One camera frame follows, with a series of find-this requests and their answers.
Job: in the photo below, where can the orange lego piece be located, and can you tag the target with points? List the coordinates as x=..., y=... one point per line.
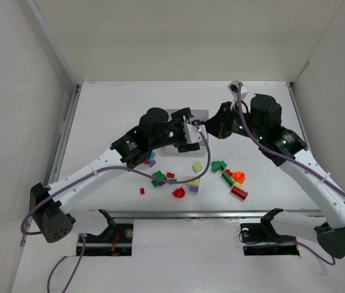
x=239, y=177

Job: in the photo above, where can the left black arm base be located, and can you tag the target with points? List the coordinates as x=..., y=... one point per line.
x=99, y=234

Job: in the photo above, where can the pale lime lego brick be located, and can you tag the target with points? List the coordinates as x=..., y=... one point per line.
x=238, y=185

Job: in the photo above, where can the metal rail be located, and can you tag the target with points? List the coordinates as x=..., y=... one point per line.
x=105, y=111

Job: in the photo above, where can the lime green lego brick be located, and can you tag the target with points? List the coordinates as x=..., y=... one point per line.
x=197, y=167

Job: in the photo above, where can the red round lego piece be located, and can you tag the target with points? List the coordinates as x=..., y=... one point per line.
x=179, y=193

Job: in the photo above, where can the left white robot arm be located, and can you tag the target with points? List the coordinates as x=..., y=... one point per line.
x=50, y=206

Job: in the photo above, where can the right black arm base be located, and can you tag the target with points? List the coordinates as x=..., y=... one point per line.
x=261, y=239

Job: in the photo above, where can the lime and purple lego stack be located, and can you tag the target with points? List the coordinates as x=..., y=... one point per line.
x=193, y=185

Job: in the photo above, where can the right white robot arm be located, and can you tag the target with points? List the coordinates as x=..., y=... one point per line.
x=262, y=122

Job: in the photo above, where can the white divided sorting container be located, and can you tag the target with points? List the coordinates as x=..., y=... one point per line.
x=171, y=150

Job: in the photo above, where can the green lego brick stack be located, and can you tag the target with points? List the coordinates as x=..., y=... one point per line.
x=158, y=179

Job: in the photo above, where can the long green lego brick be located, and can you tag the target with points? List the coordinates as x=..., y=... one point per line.
x=228, y=179

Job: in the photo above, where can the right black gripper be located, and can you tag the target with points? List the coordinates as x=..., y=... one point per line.
x=224, y=121

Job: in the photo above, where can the green lego cluster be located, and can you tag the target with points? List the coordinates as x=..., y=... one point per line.
x=218, y=166

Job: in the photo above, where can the small red brick by orange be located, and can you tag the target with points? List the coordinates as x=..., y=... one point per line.
x=228, y=172

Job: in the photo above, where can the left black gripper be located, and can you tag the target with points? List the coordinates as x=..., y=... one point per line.
x=180, y=129

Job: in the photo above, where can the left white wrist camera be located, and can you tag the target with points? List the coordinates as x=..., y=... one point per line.
x=193, y=133

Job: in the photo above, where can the small purple lego brick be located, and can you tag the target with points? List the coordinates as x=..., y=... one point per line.
x=151, y=163

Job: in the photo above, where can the large red lego brick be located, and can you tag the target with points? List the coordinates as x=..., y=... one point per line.
x=240, y=193

